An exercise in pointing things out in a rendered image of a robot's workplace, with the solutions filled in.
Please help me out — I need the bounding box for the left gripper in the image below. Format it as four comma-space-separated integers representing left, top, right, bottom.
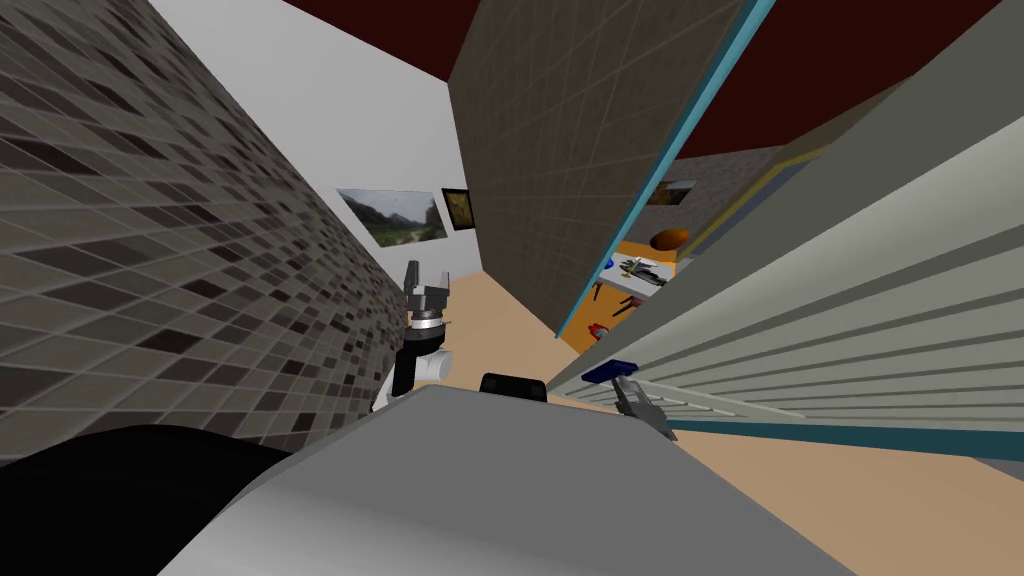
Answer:
404, 259, 452, 323

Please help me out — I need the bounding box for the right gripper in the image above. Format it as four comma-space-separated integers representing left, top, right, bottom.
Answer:
611, 375, 680, 444

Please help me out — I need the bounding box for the white table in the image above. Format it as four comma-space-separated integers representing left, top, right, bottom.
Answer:
595, 251, 681, 299

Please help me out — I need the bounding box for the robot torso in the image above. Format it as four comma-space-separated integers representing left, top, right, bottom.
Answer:
158, 371, 862, 576

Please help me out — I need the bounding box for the grey slatted door leaf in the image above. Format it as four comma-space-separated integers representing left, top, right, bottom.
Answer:
547, 115, 1024, 464

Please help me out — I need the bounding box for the blue door handle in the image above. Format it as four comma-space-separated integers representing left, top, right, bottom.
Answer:
580, 360, 640, 386

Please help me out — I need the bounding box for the landscape wall picture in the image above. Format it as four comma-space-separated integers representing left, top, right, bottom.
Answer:
335, 187, 449, 249

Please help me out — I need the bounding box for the dark framed wall picture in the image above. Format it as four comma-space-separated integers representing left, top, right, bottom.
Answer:
439, 187, 478, 233

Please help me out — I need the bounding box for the small brown wall picture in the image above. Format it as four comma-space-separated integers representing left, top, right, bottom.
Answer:
646, 179, 698, 209

